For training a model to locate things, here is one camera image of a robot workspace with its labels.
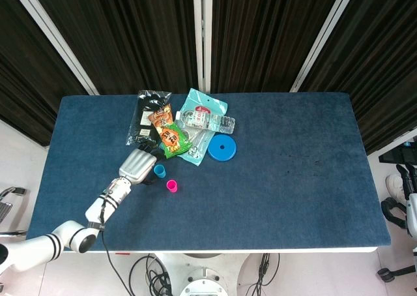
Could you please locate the clear plastic water bottle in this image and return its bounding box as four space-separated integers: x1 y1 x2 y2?
175 110 237 135

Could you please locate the white frame post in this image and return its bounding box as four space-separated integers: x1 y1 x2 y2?
8 0 100 96
192 0 213 94
289 0 359 93

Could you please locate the blue table cloth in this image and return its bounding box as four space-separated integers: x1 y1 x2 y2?
25 92 392 253

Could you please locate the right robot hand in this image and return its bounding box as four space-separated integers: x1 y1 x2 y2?
395 163 417 238

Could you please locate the black monitor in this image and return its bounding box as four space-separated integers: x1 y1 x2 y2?
378 145 417 164

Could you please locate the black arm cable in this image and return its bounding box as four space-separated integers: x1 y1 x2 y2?
97 196 132 296

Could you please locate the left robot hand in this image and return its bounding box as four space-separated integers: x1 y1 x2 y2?
117 146 164 186

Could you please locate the blue round disc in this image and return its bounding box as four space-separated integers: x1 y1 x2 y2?
207 134 238 162

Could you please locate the black chair wheel base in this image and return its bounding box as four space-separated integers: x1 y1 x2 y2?
377 265 417 282

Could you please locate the teal utensil package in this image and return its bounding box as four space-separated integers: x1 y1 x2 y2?
175 87 229 167

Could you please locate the black floor cable bundle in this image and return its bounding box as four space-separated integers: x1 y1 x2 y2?
128 253 173 296

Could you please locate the black item in clear bag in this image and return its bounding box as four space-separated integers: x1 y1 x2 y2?
125 89 173 147

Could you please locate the metal chair frame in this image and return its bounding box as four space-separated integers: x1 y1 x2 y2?
0 186 27 235

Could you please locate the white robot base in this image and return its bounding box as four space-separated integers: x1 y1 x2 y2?
152 252 261 296

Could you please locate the dark brown curtain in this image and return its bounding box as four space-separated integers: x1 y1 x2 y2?
27 0 199 95
298 0 417 155
0 0 87 147
210 0 343 94

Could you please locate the orange green snack bag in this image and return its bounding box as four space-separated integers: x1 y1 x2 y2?
148 103 192 160

